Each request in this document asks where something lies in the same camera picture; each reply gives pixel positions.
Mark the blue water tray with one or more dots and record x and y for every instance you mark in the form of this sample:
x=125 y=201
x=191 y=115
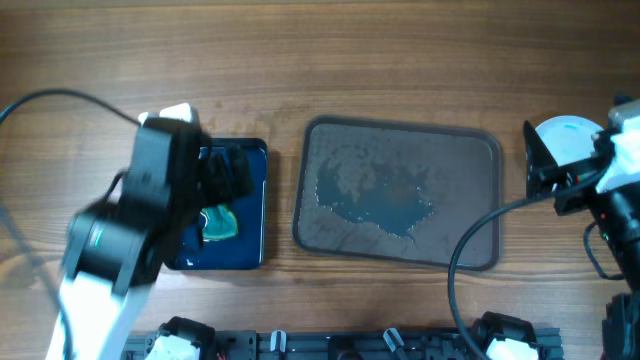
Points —
x=245 y=251

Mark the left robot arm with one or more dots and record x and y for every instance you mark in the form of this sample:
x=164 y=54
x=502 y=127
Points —
x=116 y=248

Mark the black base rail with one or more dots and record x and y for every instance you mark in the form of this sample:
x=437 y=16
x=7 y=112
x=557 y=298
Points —
x=438 y=344

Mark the green sponge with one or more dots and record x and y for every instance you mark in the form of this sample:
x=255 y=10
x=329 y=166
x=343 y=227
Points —
x=219 y=224

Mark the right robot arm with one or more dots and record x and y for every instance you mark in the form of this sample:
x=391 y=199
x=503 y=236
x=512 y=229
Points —
x=616 y=215

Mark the white plate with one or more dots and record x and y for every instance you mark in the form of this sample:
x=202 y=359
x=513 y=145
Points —
x=568 y=137

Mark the dark brown serving tray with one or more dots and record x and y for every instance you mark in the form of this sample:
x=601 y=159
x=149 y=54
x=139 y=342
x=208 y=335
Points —
x=393 y=191

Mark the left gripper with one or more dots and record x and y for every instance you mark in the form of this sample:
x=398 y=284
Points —
x=223 y=187

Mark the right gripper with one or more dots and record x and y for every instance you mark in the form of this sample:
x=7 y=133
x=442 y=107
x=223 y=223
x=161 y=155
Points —
x=579 y=182

